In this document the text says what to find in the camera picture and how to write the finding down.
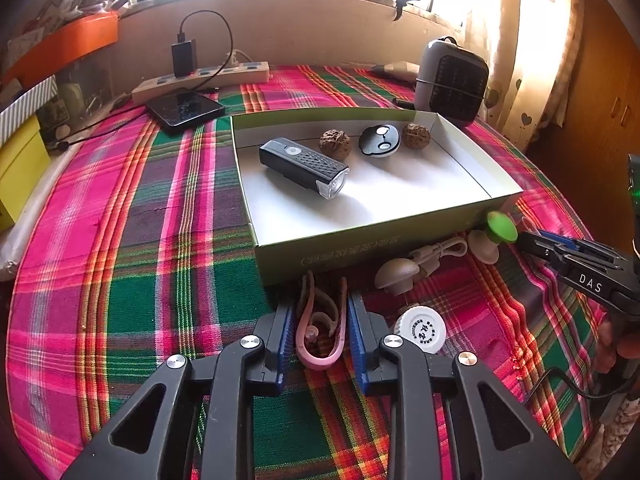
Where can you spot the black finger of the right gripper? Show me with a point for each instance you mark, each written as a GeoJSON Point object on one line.
{"type": "Point", "coordinates": [533, 244]}

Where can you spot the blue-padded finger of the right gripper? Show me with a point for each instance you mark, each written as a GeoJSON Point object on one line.
{"type": "Point", "coordinates": [587, 247]}

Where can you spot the black camera unit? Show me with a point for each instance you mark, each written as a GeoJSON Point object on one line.
{"type": "Point", "coordinates": [634, 193]}

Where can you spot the pink silicone strap clip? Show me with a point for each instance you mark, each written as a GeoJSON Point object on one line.
{"type": "Point", "coordinates": [320, 333]}

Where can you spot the black charger adapter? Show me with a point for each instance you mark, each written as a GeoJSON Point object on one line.
{"type": "Point", "coordinates": [183, 57]}

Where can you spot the white shallow cardboard box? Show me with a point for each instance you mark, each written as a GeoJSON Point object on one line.
{"type": "Point", "coordinates": [387, 205]}

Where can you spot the beige power strip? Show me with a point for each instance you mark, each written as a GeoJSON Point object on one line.
{"type": "Point", "coordinates": [202, 79]}

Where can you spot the black window latch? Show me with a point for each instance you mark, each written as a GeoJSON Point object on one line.
{"type": "Point", "coordinates": [400, 6]}

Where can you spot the white cable loop piece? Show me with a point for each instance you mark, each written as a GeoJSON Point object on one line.
{"type": "Point", "coordinates": [428, 257]}

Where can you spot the striped white box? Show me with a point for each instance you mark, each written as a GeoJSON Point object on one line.
{"type": "Point", "coordinates": [16, 113]}

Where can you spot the white round cap jar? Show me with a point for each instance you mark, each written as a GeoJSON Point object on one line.
{"type": "Point", "coordinates": [422, 326]}

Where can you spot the black white round gadget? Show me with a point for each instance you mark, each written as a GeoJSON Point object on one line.
{"type": "Point", "coordinates": [379, 141]}

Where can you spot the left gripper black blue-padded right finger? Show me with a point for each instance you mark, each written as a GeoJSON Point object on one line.
{"type": "Point", "coordinates": [490, 434]}

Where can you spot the green cap white bottle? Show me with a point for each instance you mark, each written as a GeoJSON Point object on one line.
{"type": "Point", "coordinates": [484, 244]}

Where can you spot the black bike light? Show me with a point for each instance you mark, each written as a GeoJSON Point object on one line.
{"type": "Point", "coordinates": [306, 167]}

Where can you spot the yellow box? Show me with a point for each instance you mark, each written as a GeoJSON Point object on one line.
{"type": "Point", "coordinates": [23, 161]}

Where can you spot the brown walnut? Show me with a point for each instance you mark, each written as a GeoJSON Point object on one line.
{"type": "Point", "coordinates": [335, 144]}
{"type": "Point", "coordinates": [415, 136]}

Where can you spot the beige heart pattern curtain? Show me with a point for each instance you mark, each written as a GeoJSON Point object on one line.
{"type": "Point", "coordinates": [530, 47]}

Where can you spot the person's hand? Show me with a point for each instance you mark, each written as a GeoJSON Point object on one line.
{"type": "Point", "coordinates": [610, 348]}

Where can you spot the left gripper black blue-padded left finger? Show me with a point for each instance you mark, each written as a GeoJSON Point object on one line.
{"type": "Point", "coordinates": [152, 436]}

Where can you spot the orange box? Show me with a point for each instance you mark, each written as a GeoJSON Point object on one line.
{"type": "Point", "coordinates": [67, 45]}

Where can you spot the grey cone shaped object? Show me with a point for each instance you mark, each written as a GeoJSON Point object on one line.
{"type": "Point", "coordinates": [404, 71]}

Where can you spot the grey black small heater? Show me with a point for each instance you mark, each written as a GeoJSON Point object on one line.
{"type": "Point", "coordinates": [451, 81]}

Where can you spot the black smartphone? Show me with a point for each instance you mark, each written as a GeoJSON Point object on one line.
{"type": "Point", "coordinates": [184, 109]}

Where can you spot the white mushroom shaped object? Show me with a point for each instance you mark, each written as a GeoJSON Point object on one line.
{"type": "Point", "coordinates": [396, 276]}

